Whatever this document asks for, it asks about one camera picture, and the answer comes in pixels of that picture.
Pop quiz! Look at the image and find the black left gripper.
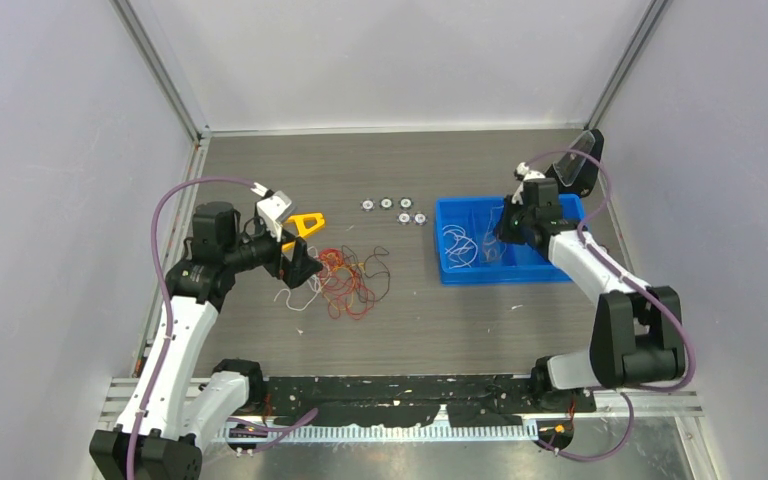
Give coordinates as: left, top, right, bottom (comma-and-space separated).
225, 216, 322, 287

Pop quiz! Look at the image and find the white wire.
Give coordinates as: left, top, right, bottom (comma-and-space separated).
440, 223, 479, 270

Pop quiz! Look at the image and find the multicolour wire bundle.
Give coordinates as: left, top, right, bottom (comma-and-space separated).
273, 245, 392, 322

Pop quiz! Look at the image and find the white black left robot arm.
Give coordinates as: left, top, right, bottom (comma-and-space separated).
89, 193, 322, 479

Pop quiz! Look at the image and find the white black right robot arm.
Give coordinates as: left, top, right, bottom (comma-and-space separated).
494, 178, 691, 411

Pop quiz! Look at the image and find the yellow plastic tool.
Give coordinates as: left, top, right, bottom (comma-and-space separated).
282, 212, 326, 252

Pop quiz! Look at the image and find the blue plastic divided tray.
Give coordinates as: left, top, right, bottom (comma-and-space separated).
434, 196, 571, 286

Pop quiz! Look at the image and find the black wedge with clear plate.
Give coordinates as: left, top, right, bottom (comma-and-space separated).
546, 129, 605, 198

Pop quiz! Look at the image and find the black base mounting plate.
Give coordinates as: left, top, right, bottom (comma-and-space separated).
237, 374, 596, 428

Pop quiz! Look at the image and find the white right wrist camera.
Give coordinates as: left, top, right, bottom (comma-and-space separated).
510, 162, 546, 205

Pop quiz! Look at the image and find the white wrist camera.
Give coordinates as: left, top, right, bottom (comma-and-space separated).
250, 182, 295, 243
510, 162, 546, 205

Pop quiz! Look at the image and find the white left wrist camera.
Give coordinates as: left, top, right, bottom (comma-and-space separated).
250, 182, 295, 243

